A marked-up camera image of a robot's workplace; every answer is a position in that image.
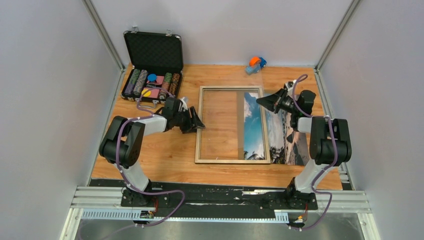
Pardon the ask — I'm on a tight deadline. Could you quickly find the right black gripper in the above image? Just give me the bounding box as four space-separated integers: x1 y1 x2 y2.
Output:
256 88 300 115

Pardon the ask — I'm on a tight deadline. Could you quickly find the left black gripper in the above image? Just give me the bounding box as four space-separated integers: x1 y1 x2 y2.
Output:
173 107 206 135

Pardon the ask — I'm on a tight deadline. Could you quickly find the wooden picture frame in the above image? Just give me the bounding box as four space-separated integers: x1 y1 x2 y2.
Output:
194 85 271 165

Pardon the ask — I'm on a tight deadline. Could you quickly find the clear acrylic sheet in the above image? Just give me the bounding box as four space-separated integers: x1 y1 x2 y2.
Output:
200 71 292 161

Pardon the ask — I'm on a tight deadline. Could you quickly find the beach landscape photo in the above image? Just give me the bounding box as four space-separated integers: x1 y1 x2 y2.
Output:
244 92 310 166

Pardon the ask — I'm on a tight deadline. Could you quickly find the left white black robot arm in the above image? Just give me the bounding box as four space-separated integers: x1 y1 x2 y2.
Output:
99 97 206 207

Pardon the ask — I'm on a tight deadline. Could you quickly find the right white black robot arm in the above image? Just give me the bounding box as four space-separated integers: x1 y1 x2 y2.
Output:
256 88 352 210

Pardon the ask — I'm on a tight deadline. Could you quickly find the blue orange tape dispenser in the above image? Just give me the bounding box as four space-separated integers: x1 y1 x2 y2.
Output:
245 56 267 76

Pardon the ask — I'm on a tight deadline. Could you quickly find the yellow poker chip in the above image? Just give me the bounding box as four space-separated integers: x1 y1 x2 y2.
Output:
141 88 152 97

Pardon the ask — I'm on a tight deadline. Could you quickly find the blue poker chip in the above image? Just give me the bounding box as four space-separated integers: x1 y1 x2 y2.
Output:
146 73 157 82

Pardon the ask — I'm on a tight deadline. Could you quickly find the black poker chip case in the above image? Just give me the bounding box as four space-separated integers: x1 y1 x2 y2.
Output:
120 30 184 104

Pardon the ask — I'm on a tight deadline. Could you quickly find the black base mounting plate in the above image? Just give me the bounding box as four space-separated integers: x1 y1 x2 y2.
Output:
120 183 318 219

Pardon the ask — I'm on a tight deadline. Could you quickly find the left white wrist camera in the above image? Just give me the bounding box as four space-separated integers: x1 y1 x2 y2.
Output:
178 96 189 112

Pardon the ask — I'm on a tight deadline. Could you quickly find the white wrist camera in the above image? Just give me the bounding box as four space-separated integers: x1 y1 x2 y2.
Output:
283 80 296 91
178 96 189 112

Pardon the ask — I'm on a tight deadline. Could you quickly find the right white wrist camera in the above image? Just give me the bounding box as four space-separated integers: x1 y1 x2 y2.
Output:
283 80 296 91

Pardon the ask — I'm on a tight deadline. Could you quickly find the aluminium rail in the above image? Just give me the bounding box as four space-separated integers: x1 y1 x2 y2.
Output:
71 186 372 214

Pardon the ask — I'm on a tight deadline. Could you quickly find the white slotted cable duct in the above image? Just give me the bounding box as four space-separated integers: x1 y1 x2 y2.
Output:
81 209 290 223

